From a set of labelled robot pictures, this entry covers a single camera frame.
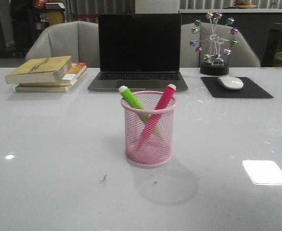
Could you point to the pink marker pen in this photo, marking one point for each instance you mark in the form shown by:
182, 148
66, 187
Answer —
164, 101

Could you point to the green marker pen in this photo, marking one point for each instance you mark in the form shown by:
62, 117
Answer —
130, 98

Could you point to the pink mesh pen holder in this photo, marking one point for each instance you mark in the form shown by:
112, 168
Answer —
157, 150

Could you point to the grey open laptop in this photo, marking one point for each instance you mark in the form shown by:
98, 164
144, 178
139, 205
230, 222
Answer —
140, 51

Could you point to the orange middle book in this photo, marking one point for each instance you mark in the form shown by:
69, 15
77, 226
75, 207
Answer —
74, 73

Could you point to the ferris wheel desk ornament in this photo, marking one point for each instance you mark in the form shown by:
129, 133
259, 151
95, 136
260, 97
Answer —
218, 46

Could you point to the grey right armchair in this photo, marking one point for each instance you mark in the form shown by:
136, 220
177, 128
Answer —
241, 53

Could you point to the grey armchair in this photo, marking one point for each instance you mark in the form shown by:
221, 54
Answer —
241, 53
78, 39

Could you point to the white computer mouse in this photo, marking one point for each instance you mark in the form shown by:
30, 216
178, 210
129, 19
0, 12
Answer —
230, 83

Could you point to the grey left armchair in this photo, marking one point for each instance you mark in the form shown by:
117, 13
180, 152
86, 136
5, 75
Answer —
78, 39

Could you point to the yellow top book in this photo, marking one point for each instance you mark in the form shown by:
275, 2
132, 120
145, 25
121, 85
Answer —
40, 70

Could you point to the black mouse pad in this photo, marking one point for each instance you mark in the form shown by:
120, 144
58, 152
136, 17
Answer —
250, 89

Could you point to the white bottom book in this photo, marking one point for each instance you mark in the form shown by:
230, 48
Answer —
48, 88

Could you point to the fruit bowl on counter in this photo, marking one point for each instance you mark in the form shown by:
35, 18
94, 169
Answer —
241, 4

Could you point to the dark glass side table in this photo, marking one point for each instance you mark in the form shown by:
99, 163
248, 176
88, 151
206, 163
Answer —
274, 45

